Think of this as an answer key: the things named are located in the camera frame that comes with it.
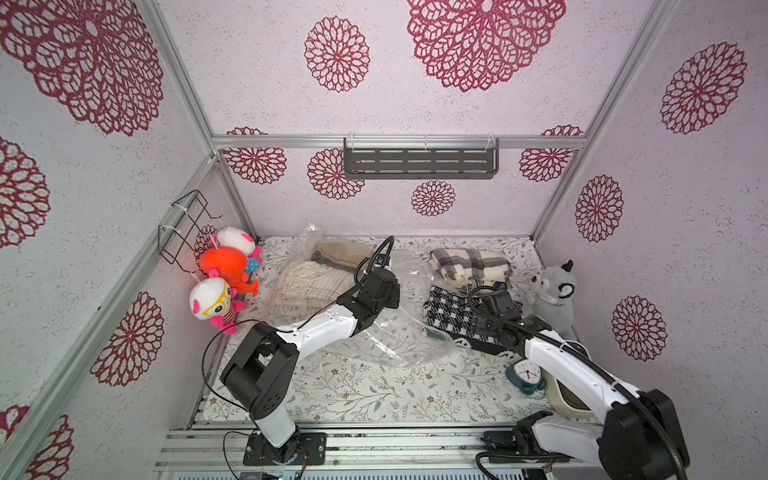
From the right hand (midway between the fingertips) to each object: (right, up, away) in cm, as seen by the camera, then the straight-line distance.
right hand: (486, 316), depth 87 cm
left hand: (-27, +9, +3) cm, 29 cm away
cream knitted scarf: (-57, +7, +9) cm, 58 cm away
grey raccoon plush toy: (+18, +6, -3) cm, 19 cm away
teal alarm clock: (+9, -16, -5) cm, 19 cm away
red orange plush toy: (-76, +15, +1) cm, 77 cm away
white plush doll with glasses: (-77, +6, -6) cm, 77 cm away
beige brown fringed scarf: (-44, +19, +21) cm, 53 cm away
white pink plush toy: (-77, +24, +8) cm, 81 cm away
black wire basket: (-82, +23, -12) cm, 86 cm away
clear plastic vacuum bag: (-24, -7, +6) cm, 26 cm away
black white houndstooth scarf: (-9, 0, +5) cm, 10 cm away
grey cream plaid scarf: (-2, +14, +16) cm, 21 cm away
